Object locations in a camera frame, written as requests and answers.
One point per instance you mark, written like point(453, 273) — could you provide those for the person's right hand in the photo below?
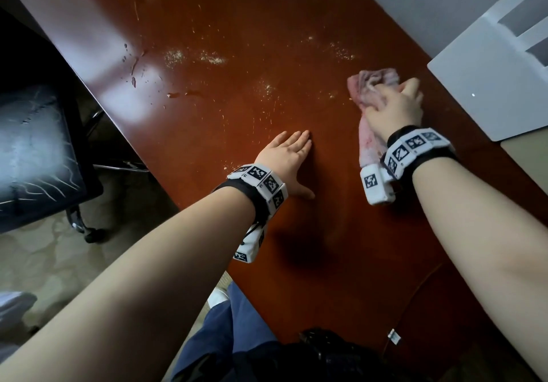
point(396, 110)

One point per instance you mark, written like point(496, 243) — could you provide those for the person's left hand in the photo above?
point(284, 157)

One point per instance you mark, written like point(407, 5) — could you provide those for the pink cleaning cloth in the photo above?
point(368, 80)

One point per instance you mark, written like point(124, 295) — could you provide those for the black office chair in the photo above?
point(34, 150)

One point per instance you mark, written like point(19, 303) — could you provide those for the person's right forearm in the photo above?
point(484, 245)

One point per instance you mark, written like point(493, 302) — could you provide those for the person's left forearm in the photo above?
point(141, 292)

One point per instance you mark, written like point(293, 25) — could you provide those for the left wrist marker band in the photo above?
point(257, 185)

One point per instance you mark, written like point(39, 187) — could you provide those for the wrist marker band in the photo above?
point(417, 148)
point(257, 185)

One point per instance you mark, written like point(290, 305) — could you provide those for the right wrist marker band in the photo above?
point(417, 148)

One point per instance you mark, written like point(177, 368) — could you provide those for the white router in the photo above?
point(484, 78)

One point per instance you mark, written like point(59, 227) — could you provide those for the red wooden table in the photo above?
point(257, 31)

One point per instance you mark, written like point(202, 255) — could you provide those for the beige box device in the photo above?
point(531, 155)

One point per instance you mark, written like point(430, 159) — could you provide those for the white shoe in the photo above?
point(217, 298)

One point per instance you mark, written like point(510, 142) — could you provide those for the blue trousers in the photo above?
point(244, 330)

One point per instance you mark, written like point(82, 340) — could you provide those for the black waist pack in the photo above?
point(334, 360)

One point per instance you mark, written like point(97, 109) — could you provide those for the white fabric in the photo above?
point(15, 313)

